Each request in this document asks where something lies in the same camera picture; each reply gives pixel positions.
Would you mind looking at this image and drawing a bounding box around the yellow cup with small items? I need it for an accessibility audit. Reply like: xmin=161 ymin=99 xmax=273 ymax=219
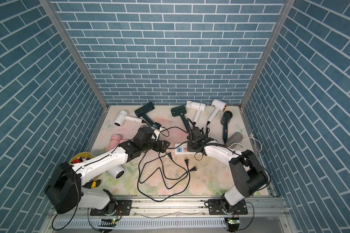
xmin=69 ymin=152 xmax=92 ymax=165

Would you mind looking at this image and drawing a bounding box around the dark green slim hair dryer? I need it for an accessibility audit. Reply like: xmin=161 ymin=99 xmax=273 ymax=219
xmin=135 ymin=102 xmax=158 ymax=128

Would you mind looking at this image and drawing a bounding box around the dark teal round hair dryer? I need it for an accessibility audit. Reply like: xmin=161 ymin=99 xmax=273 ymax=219
xmin=220 ymin=111 xmax=233 ymax=144

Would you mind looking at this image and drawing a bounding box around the grey oval pad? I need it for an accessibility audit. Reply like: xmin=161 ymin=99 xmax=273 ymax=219
xmin=225 ymin=132 xmax=244 ymax=148

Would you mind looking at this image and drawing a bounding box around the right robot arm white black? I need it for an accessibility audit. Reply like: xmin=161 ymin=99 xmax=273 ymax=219
xmin=187 ymin=137 xmax=269 ymax=214

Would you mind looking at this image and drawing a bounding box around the white multicolour power strip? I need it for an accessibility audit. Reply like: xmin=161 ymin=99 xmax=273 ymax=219
xmin=173 ymin=143 xmax=194 ymax=156

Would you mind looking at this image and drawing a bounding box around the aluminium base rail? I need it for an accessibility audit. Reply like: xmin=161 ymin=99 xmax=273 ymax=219
xmin=40 ymin=196 xmax=296 ymax=233

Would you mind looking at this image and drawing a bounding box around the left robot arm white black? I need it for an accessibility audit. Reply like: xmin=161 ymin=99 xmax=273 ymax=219
xmin=45 ymin=127 xmax=170 ymax=215

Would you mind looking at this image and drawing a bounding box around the pink hair dryer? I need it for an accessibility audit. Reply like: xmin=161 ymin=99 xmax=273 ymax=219
xmin=107 ymin=134 xmax=127 ymax=151

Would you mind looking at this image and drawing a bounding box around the white boxy hair dryer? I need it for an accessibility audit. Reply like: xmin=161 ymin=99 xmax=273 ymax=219
xmin=186 ymin=101 xmax=206 ymax=123

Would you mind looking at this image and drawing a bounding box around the white power strip cord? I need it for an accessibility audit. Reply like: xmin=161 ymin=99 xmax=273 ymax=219
xmin=236 ymin=133 xmax=263 ymax=153

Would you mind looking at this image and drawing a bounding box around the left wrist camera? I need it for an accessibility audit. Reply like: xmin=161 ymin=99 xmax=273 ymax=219
xmin=151 ymin=122 xmax=162 ymax=141

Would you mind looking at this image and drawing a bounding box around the dark green boxy hair dryer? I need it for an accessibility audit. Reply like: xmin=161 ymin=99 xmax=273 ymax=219
xmin=171 ymin=105 xmax=190 ymax=133

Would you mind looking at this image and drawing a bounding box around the black cable of white dryer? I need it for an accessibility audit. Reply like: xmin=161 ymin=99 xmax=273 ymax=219
xmin=136 ymin=120 xmax=198 ymax=203

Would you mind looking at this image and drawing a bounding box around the black yellow utility knife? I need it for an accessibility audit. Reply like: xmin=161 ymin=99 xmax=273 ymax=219
xmin=83 ymin=179 xmax=101 ymax=189

